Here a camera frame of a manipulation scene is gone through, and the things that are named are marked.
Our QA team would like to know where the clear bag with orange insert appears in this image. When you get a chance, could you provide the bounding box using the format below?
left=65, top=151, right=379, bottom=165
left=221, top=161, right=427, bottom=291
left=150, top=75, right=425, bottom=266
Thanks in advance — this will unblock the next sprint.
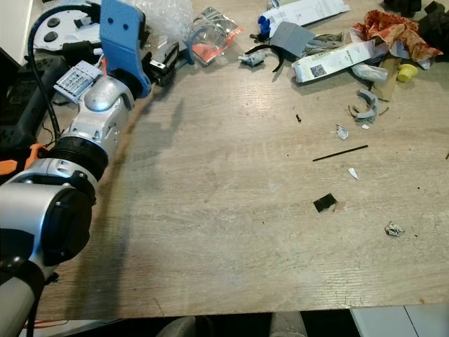
left=185, top=6, right=244, bottom=68

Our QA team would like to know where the clear bubble wrap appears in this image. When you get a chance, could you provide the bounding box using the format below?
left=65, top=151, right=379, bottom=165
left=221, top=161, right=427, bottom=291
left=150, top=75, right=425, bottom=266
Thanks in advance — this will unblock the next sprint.
left=133, top=0, right=194, bottom=41

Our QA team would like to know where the small crumpled grey wrapper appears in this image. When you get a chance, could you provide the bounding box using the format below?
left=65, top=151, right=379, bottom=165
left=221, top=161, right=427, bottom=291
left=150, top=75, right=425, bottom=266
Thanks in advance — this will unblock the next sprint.
left=238, top=49, right=269, bottom=69

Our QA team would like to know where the small white printed box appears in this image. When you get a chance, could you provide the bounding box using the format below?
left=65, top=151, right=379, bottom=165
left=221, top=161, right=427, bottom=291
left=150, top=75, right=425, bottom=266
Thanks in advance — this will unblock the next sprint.
left=53, top=60, right=103, bottom=103

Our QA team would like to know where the black claw shaped part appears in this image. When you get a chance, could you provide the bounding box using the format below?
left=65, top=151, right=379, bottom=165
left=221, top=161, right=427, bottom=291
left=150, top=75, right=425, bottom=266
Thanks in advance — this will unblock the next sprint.
left=248, top=44, right=295, bottom=73

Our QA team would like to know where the grey flat plastic piece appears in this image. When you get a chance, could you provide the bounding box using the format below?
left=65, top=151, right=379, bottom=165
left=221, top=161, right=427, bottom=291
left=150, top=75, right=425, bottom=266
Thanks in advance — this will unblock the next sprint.
left=269, top=21, right=318, bottom=61

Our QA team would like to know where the white plastic tray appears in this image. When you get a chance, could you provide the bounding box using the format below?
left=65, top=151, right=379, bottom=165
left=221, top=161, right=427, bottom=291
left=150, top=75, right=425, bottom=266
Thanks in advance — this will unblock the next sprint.
left=35, top=0, right=107, bottom=54

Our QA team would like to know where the white and blue package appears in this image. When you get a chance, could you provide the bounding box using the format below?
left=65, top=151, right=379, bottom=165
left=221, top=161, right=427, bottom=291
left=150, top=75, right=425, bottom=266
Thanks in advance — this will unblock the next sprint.
left=257, top=0, right=351, bottom=40

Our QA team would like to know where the long white printed box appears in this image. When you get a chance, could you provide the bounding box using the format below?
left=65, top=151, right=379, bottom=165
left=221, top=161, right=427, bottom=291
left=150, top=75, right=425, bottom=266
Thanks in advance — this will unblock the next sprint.
left=291, top=39, right=391, bottom=84

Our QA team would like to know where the orange and black tool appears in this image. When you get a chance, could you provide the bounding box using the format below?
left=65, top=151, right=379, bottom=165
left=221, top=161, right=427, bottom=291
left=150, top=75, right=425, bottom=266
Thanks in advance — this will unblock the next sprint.
left=0, top=143, right=51, bottom=178

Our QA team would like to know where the clear crumpled plastic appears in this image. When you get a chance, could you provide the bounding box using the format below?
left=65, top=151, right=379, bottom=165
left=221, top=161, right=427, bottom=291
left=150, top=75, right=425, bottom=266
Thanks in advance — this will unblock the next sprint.
left=351, top=63, right=391, bottom=84

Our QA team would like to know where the thin black stick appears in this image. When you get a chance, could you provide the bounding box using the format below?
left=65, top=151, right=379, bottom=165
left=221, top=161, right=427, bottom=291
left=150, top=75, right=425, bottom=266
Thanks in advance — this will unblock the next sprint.
left=313, top=145, right=370, bottom=163

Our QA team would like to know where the grey curved plastic piece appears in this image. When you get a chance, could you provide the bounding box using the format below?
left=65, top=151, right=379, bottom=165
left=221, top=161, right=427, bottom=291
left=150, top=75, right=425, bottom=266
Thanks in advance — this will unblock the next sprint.
left=349, top=88, right=381, bottom=124

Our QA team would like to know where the brown cardboard tube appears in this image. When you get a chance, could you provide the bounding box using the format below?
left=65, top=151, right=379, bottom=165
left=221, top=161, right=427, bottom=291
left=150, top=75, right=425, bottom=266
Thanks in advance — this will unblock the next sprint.
left=372, top=59, right=402, bottom=103

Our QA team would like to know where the black square scrap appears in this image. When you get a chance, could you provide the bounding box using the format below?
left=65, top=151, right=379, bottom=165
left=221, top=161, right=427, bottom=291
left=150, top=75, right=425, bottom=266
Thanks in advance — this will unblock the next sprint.
left=313, top=192, right=339, bottom=214

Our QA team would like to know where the orange patterned wrapper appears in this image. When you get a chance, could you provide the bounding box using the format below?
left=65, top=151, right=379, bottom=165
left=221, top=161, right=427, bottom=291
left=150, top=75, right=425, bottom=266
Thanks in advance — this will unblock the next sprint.
left=351, top=8, right=444, bottom=63

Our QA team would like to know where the yellow cap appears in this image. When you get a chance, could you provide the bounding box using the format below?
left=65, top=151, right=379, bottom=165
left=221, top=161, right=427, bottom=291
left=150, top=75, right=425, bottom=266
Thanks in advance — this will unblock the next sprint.
left=396, top=63, right=420, bottom=84

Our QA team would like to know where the black bundle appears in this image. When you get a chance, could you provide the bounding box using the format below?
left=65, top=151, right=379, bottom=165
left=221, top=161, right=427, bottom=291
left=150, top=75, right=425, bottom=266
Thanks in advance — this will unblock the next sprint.
left=382, top=0, right=449, bottom=20

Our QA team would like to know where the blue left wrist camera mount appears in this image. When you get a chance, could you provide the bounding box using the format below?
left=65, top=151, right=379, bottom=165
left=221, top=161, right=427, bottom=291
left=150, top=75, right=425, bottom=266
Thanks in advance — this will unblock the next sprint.
left=100, top=0, right=153, bottom=99

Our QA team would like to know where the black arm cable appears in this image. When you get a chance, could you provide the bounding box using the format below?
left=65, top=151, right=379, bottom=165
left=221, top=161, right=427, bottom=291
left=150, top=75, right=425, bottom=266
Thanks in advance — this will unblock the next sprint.
left=27, top=4, right=107, bottom=141

